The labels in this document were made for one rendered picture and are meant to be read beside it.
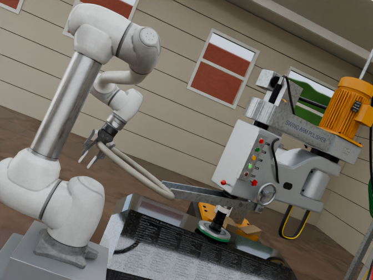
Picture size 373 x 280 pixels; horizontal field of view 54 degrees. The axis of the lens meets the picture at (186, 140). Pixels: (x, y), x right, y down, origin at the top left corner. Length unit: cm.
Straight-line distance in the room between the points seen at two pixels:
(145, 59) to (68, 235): 65
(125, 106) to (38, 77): 667
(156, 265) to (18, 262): 95
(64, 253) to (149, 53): 74
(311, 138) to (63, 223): 161
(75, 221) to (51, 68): 714
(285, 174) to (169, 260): 88
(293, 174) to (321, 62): 711
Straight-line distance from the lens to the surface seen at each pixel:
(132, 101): 178
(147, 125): 827
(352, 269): 477
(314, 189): 265
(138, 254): 207
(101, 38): 127
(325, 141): 251
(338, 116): 263
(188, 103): 832
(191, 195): 204
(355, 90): 267
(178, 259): 213
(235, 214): 316
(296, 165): 242
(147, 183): 167
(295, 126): 227
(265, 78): 314
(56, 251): 137
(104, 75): 168
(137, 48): 125
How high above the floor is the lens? 154
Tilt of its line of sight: 5 degrees down
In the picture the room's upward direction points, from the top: 23 degrees clockwise
